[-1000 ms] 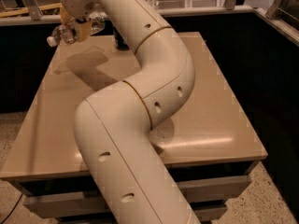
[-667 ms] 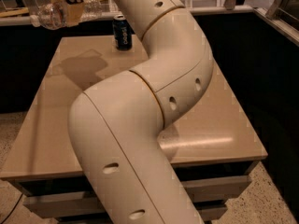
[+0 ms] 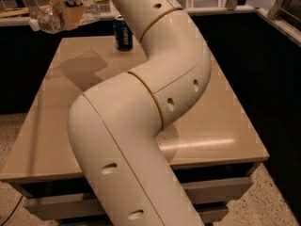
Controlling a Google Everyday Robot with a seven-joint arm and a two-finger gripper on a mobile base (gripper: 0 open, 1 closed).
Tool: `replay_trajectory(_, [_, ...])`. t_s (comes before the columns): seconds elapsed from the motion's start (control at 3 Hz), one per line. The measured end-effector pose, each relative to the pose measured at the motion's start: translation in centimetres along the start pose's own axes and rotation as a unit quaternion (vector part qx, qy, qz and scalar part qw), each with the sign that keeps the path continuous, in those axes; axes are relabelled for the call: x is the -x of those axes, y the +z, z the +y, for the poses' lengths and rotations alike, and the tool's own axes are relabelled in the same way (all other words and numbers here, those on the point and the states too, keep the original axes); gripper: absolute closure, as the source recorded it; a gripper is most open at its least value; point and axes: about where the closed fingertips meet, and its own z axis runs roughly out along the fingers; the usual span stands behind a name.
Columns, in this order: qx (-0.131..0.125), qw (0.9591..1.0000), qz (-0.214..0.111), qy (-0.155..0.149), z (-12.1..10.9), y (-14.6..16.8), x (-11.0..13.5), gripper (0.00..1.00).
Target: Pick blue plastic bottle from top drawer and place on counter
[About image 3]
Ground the clear bottle with red label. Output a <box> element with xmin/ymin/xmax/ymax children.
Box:
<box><xmin>29</xmin><ymin>0</ymin><xmax>102</xmax><ymax>34</ymax></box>

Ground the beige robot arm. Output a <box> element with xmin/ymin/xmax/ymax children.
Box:
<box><xmin>68</xmin><ymin>0</ymin><xmax>211</xmax><ymax>226</ymax></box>

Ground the top drawer front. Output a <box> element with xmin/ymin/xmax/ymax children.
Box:
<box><xmin>24</xmin><ymin>177</ymin><xmax>253</xmax><ymax>221</ymax></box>

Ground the beige drawer cabinet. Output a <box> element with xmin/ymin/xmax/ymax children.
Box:
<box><xmin>0</xmin><ymin>31</ymin><xmax>271</xmax><ymax>226</ymax></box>

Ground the blue Pepsi can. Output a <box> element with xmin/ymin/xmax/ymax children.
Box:
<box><xmin>113</xmin><ymin>15</ymin><xmax>133</xmax><ymax>52</ymax></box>

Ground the grey metal railing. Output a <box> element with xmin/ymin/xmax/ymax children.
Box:
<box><xmin>0</xmin><ymin>0</ymin><xmax>301</xmax><ymax>47</ymax></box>

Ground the black cable on floor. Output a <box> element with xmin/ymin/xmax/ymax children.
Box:
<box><xmin>0</xmin><ymin>194</ymin><xmax>24</xmax><ymax>226</ymax></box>

